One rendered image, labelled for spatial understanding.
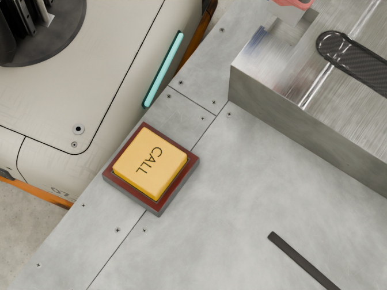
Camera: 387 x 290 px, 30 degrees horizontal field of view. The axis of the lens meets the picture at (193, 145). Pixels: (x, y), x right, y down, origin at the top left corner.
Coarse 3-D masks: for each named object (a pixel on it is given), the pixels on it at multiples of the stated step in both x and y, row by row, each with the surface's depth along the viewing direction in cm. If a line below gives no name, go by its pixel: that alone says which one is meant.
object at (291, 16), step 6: (270, 0) 73; (270, 6) 74; (276, 6) 73; (282, 6) 73; (288, 6) 72; (294, 6) 71; (270, 12) 76; (276, 12) 75; (282, 12) 74; (288, 12) 73; (294, 12) 72; (300, 12) 71; (282, 18) 75; (288, 18) 74; (294, 18) 73; (300, 18) 75; (294, 24) 74
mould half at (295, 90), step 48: (336, 0) 81; (384, 0) 81; (288, 48) 78; (384, 48) 79; (240, 96) 83; (288, 96) 76; (336, 96) 77; (336, 144) 78; (384, 144) 75; (384, 192) 80
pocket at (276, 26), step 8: (272, 16) 82; (304, 16) 82; (312, 16) 81; (272, 24) 82; (280, 24) 83; (288, 24) 83; (304, 24) 83; (272, 32) 82; (280, 32) 82; (288, 32) 82; (296, 32) 82; (304, 32) 82; (288, 40) 82; (296, 40) 82
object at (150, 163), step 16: (144, 128) 81; (144, 144) 80; (160, 144) 80; (128, 160) 79; (144, 160) 79; (160, 160) 79; (176, 160) 79; (128, 176) 79; (144, 176) 79; (160, 176) 79; (144, 192) 79; (160, 192) 79
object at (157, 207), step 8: (152, 128) 83; (160, 136) 82; (128, 144) 82; (176, 144) 82; (120, 152) 81; (184, 152) 81; (112, 160) 81; (192, 160) 81; (112, 168) 81; (184, 168) 81; (112, 176) 80; (184, 176) 80; (120, 184) 80; (176, 184) 80; (128, 192) 80; (136, 192) 80; (168, 192) 80; (144, 200) 79; (160, 200) 79; (152, 208) 79; (160, 208) 79
